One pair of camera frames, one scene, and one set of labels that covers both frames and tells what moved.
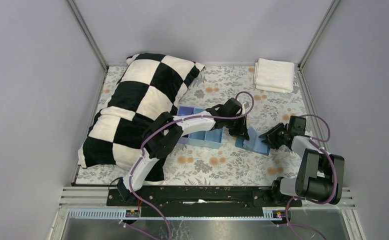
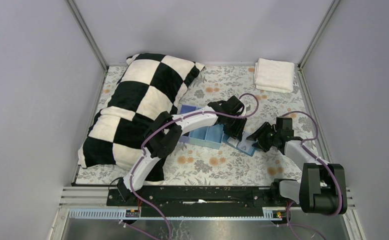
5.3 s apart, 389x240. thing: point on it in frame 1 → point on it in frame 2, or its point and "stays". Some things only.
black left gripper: x=240 y=127 stays
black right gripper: x=275 y=136 → x=267 y=137
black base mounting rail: x=203 y=201 stays
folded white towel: x=274 y=75 stays
